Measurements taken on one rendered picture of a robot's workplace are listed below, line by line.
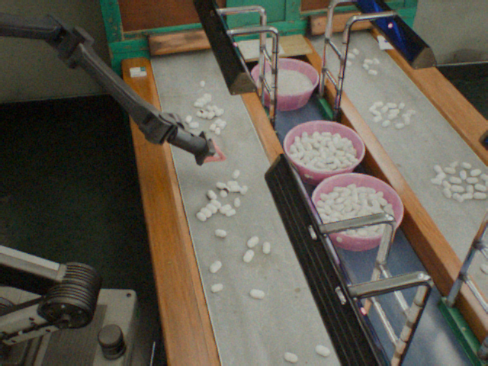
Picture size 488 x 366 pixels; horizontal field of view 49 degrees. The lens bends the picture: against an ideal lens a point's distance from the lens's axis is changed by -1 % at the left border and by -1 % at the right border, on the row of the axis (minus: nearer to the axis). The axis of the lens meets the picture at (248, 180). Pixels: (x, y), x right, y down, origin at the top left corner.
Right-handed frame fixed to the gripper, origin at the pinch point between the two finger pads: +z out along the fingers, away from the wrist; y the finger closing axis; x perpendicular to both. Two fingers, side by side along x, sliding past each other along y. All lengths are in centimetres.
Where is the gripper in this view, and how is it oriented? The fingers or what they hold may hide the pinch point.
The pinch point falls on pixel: (223, 158)
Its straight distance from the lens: 167.9
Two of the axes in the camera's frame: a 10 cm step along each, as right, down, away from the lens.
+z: 7.4, 3.4, 5.8
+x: -6.2, 6.7, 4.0
